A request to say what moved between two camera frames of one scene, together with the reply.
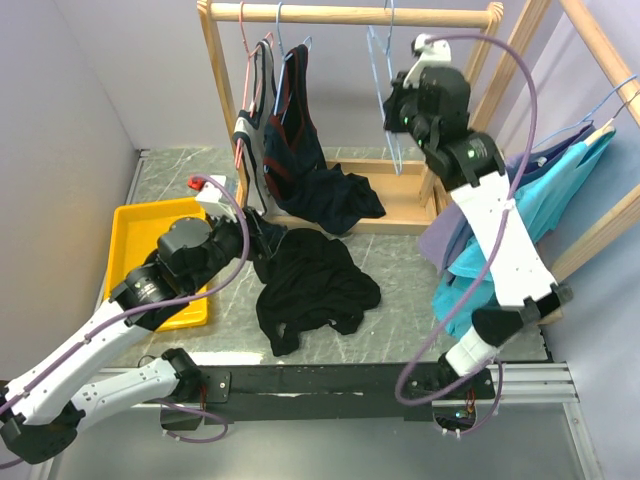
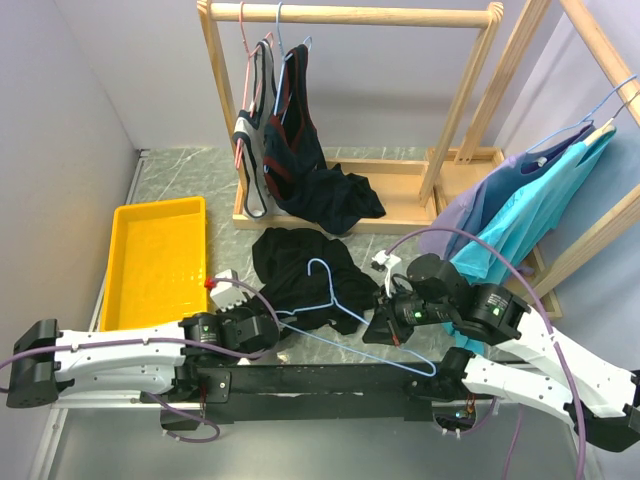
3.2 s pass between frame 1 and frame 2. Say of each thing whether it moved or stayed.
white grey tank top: stayed
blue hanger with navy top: stayed
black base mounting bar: stayed
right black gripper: moved
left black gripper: moved
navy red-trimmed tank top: stayed
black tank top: stayed
